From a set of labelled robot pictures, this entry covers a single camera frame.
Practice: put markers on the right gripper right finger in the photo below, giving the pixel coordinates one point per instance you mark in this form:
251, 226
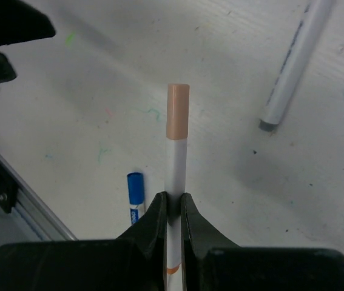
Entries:
211, 261

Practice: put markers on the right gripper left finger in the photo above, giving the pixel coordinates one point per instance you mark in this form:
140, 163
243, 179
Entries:
133, 261

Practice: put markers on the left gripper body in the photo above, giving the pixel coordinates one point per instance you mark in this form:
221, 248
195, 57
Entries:
20, 22

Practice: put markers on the peach capped marker pen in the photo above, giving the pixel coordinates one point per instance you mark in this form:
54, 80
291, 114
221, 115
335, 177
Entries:
174, 186

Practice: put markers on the peach pen cap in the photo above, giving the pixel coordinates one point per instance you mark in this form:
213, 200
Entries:
177, 111

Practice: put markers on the dark blue capped marker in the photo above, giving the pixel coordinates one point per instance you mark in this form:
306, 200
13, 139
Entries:
135, 184

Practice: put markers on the aluminium rail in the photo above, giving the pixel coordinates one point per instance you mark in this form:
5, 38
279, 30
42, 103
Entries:
33, 214

